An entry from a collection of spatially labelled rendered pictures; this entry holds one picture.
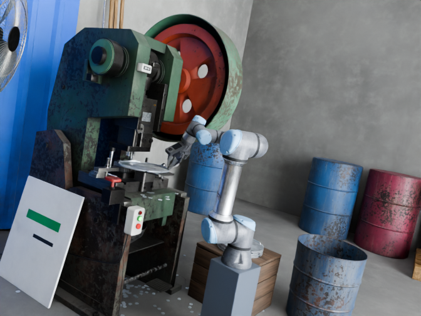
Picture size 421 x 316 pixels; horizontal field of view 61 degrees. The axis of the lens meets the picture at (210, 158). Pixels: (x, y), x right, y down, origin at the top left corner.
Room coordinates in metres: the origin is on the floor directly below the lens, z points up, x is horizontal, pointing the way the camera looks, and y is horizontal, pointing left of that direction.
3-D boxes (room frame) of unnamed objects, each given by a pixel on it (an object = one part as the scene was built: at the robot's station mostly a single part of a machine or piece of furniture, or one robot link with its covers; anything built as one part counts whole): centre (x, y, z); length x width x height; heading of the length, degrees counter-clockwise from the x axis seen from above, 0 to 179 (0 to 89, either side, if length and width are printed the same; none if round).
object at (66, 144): (1.93, 0.73, 0.45); 0.92 x 0.12 x 0.90; 60
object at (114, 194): (1.70, 0.43, 0.62); 0.10 x 0.06 x 0.20; 150
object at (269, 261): (2.18, -0.28, 0.18); 0.40 x 0.38 x 0.35; 52
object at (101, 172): (1.94, 0.56, 0.76); 0.17 x 0.06 x 0.10; 150
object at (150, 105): (2.07, 0.44, 1.04); 0.17 x 0.15 x 0.30; 60
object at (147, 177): (2.00, 0.32, 0.72); 0.25 x 0.14 x 0.14; 60
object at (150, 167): (2.03, 0.37, 0.78); 0.29 x 0.29 x 0.01
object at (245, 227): (1.69, -0.21, 0.62); 0.13 x 0.12 x 0.14; 118
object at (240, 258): (1.69, -0.22, 0.50); 0.15 x 0.15 x 0.10
